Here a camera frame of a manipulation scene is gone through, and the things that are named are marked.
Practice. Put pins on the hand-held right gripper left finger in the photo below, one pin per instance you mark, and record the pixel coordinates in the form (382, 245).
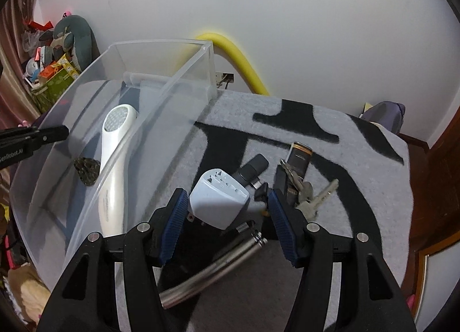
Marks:
(173, 222)

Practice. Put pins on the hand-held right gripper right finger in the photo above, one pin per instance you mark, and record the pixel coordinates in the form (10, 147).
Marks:
(281, 224)

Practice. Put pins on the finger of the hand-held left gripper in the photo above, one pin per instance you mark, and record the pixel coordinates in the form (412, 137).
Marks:
(48, 134)

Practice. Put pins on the white travel adapter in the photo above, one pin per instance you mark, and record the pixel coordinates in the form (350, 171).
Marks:
(219, 197)

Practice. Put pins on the clear plastic storage bin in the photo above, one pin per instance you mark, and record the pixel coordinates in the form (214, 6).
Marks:
(118, 131)

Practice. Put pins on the silver key bunch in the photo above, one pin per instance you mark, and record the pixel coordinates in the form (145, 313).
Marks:
(309, 195)

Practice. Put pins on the dark patterned stone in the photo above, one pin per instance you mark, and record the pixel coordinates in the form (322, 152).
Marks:
(86, 170)

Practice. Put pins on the silver metal tube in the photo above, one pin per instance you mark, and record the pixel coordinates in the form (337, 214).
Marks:
(212, 267)

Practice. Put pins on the black and gold lighter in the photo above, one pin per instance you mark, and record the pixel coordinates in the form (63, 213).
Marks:
(298, 167)

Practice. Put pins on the black usb stick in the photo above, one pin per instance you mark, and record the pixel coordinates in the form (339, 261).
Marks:
(249, 170)

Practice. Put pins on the pile of colourful boxes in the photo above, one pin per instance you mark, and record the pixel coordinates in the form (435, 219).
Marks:
(50, 70)

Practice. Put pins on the grey and black blanket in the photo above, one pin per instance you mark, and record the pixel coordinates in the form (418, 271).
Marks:
(323, 174)

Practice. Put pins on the brown curtain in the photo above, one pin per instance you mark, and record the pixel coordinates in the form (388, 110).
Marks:
(14, 77)

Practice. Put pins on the white handheld massager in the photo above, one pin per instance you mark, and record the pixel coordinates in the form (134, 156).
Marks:
(115, 163)

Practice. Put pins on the grey plush toy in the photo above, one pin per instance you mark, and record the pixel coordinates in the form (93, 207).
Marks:
(73, 39)

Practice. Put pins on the purple grey bag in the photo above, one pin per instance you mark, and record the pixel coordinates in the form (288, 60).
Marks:
(382, 113)

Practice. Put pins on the yellow foam tube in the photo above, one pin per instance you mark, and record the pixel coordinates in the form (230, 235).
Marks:
(239, 62)

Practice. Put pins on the wall socket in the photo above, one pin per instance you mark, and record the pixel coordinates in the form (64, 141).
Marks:
(224, 79)

